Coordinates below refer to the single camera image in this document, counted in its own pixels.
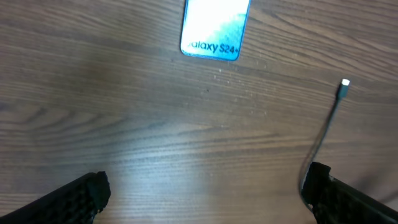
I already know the black USB charging cable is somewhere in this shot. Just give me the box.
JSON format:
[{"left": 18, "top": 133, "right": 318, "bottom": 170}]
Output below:
[{"left": 298, "top": 78, "right": 351, "bottom": 212}]

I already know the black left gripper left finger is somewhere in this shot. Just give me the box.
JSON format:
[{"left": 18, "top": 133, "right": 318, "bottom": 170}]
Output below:
[{"left": 1, "top": 171, "right": 111, "bottom": 224}]

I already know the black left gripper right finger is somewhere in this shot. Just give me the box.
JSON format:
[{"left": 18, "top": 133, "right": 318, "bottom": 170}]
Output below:
[{"left": 302, "top": 162, "right": 397, "bottom": 224}]

